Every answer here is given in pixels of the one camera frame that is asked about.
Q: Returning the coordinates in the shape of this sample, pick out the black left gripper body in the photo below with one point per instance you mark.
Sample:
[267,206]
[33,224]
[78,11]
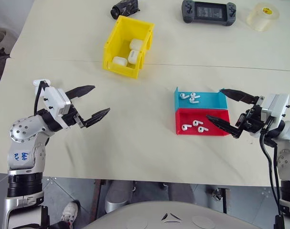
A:
[71,118]

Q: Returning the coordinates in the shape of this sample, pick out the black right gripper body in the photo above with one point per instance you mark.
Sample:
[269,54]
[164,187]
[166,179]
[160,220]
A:
[253,119]

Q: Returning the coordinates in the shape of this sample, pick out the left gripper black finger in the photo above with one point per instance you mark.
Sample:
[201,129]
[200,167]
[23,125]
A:
[81,91]
[97,117]

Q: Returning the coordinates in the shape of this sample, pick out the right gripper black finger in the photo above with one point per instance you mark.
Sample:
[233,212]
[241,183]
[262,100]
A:
[240,96]
[224,125]

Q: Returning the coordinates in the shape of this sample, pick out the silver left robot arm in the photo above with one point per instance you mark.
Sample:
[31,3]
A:
[20,133]

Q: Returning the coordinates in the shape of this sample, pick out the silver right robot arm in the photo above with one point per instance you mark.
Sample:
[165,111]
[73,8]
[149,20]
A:
[289,133]

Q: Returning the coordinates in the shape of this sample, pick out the yellow plastic bin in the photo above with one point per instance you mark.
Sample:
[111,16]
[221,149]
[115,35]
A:
[122,71]

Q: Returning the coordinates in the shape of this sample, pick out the white earbud charging case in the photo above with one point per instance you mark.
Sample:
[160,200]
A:
[136,44]
[119,61]

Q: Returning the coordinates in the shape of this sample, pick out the white charging case grey label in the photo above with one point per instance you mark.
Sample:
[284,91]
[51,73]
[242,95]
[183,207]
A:
[132,56]

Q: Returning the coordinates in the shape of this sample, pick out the blue plastic tray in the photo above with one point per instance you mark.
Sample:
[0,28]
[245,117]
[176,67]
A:
[211,102]

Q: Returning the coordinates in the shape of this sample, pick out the red plastic tray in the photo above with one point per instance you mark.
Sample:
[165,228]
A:
[190,115]

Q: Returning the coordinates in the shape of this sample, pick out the dark metal table leg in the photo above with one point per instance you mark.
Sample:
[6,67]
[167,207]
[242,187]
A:
[226,200]

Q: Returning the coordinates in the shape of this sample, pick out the clear tape roll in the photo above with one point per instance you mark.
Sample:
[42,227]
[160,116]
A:
[261,19]

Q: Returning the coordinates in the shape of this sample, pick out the grey rounded leg shell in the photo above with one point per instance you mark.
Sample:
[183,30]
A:
[180,193]
[117,195]

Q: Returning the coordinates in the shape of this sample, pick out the rusty metal table leg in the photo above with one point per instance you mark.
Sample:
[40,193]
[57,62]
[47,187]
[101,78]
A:
[96,198]

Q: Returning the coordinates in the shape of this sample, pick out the dark grey handheld game console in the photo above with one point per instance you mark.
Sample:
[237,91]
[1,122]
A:
[207,12]

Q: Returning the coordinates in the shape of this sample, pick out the black crumpled plastic bag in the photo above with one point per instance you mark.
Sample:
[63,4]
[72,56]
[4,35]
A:
[124,8]

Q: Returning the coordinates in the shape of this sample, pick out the white and red sneaker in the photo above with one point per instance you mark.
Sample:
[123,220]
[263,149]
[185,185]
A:
[69,212]

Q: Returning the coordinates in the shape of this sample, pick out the grey robot torso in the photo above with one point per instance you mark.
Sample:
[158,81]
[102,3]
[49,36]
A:
[135,217]

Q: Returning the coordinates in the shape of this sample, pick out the dark trouser leg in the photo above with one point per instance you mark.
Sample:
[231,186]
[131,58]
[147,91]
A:
[60,225]

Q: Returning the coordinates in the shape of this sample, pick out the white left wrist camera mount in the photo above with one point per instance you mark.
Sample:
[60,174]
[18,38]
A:
[52,100]

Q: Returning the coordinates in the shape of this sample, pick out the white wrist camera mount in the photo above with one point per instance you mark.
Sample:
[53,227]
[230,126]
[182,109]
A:
[277,105]
[52,100]

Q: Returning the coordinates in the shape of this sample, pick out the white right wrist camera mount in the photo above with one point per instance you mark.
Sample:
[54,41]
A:
[277,105]

